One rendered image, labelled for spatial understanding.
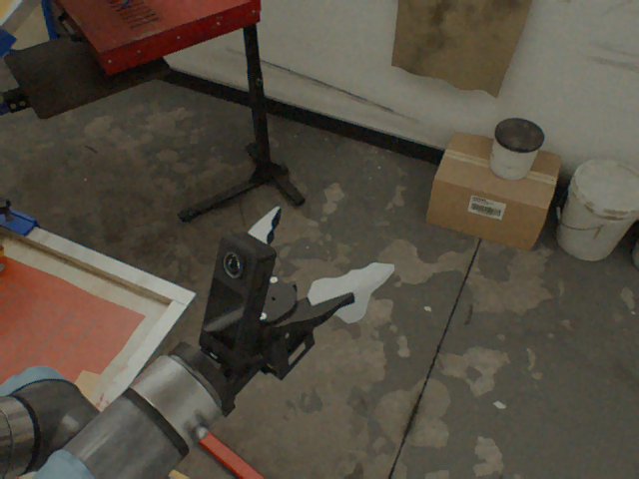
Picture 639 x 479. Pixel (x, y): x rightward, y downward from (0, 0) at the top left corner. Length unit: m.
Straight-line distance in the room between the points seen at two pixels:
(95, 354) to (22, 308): 0.23
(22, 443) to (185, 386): 0.17
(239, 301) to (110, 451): 0.15
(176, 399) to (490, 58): 2.33
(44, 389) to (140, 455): 0.19
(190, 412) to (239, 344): 0.07
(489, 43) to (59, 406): 2.28
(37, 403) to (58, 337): 0.86
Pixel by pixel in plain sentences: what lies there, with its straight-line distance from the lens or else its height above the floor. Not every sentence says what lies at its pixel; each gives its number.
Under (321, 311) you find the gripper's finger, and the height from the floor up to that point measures 1.69.
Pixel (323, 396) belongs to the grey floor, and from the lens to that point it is 2.34.
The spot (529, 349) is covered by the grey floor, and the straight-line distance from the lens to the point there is 2.57.
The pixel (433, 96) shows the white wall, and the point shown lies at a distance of 2.90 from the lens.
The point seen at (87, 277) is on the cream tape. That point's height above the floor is 0.95.
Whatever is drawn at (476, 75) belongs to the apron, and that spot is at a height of 0.62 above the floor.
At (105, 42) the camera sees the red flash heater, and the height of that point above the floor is 1.10.
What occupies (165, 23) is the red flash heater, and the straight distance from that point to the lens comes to 2.08.
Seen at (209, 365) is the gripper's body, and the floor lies 1.69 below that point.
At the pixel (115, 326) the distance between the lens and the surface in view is 1.46.
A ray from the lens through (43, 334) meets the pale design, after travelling 1.51.
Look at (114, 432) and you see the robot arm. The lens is 0.50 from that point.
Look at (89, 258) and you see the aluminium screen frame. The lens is 1.55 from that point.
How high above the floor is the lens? 2.14
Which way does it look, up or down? 50 degrees down
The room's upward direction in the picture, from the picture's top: straight up
